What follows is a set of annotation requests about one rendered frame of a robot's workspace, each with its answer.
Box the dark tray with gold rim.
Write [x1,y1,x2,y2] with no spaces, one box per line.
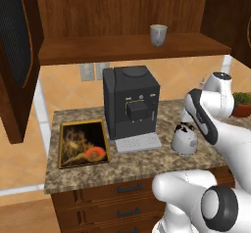
[57,118,112,170]

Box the grey mug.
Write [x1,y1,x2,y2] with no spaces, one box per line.
[149,23,169,47]

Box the wooden base cabinet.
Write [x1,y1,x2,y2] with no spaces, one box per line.
[50,165,237,233]

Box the wooden cabinet door, dark panel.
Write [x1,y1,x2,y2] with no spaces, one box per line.
[0,0,45,145]
[199,0,251,70]

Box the black coffee machine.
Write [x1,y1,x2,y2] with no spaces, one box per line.
[102,65,163,154]

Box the wooden drawer front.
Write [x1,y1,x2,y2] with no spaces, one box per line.
[77,200,166,226]
[79,220,165,233]
[77,177,155,204]

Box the green plant in terracotta pot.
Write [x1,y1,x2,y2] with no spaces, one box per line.
[231,91,251,118]

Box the grey wall outlet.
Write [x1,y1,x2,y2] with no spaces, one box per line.
[95,62,111,81]
[79,63,96,82]

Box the black drawer handle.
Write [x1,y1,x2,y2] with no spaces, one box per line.
[117,226,140,233]
[117,207,142,218]
[117,183,143,195]

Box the wooden wall cabinet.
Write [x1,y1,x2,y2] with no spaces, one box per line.
[21,0,232,67]

